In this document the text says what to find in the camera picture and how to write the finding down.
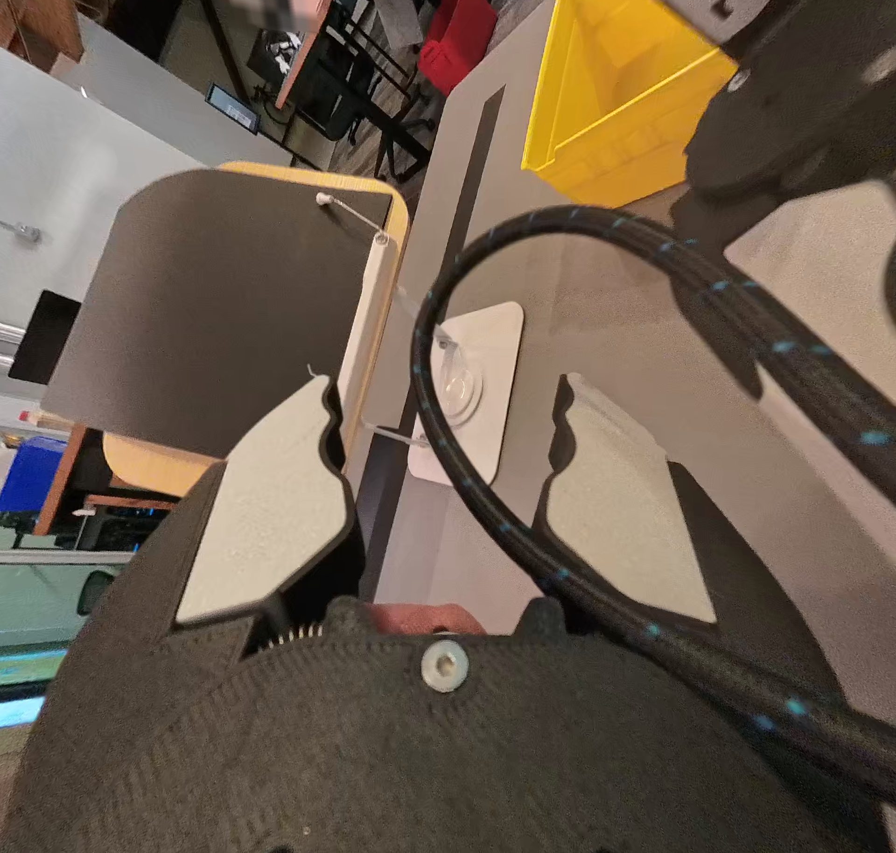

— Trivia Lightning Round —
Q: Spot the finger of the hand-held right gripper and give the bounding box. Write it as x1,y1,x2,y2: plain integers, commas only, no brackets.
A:
728,182,896,378

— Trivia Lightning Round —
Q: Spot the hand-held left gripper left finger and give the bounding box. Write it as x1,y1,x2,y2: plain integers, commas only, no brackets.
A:
175,373,354,627

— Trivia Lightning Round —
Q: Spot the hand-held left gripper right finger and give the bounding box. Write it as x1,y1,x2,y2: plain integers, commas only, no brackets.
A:
538,372,719,627

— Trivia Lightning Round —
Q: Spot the black braided hdmi cable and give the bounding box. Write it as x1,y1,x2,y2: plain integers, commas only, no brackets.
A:
409,207,896,805

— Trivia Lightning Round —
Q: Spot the yellow plastic bin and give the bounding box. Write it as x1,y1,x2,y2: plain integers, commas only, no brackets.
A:
521,0,740,211

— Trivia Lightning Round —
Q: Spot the dark monitor with wooden back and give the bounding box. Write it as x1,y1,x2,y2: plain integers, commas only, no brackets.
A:
40,162,411,500

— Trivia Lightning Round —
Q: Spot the blue storage bin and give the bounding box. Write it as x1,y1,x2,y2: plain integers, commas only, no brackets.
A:
0,433,71,514

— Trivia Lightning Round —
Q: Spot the red plastic bin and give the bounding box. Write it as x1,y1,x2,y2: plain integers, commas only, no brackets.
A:
418,0,499,95

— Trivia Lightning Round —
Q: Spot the small dark screen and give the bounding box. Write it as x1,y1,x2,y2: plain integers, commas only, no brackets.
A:
208,84,261,134

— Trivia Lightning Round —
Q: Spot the background wooden desk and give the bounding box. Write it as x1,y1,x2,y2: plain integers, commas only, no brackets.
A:
273,14,438,185

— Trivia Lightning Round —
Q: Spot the black wall screen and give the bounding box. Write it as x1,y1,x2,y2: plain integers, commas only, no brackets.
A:
7,291,82,385

